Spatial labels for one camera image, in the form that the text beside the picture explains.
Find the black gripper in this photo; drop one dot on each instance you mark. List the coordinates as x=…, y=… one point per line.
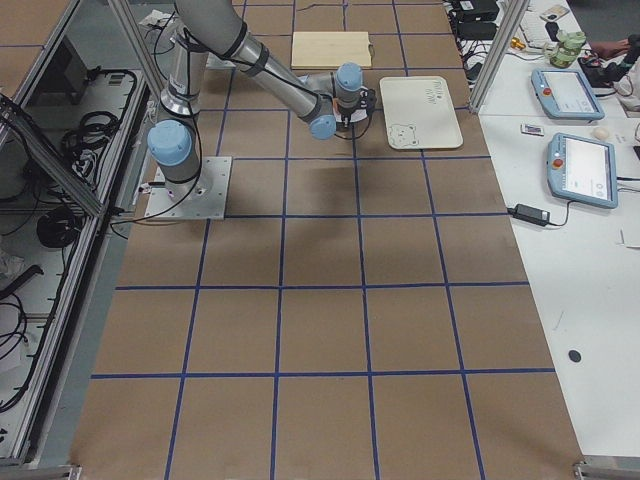
x=347, y=110

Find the white bear tray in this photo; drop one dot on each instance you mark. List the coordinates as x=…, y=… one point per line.
x=419, y=113

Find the bamboo cutting board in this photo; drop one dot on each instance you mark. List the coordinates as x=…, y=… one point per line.
x=330, y=49

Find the small printed card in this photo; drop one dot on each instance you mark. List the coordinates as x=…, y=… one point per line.
x=533, y=130

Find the gold metal cylinder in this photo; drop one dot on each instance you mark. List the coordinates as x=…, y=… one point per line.
x=518, y=44

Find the black power brick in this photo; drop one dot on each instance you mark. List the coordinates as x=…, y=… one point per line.
x=530, y=214

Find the white keyboard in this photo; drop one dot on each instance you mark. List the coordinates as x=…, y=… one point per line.
x=533, y=29

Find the upper blue teach pendant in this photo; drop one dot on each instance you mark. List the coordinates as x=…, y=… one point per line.
x=566, y=94

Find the blue teach pendant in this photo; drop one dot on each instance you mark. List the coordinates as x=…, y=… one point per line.
x=566, y=94
x=582, y=170

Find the lower blue teach pendant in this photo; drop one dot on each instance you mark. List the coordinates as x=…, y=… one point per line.
x=582, y=170

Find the small white egg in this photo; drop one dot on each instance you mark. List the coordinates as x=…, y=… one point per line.
x=601, y=133

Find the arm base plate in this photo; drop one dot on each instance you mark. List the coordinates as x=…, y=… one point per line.
x=198, y=200

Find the aluminium frame post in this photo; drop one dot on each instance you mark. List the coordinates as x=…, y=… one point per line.
x=512, y=16

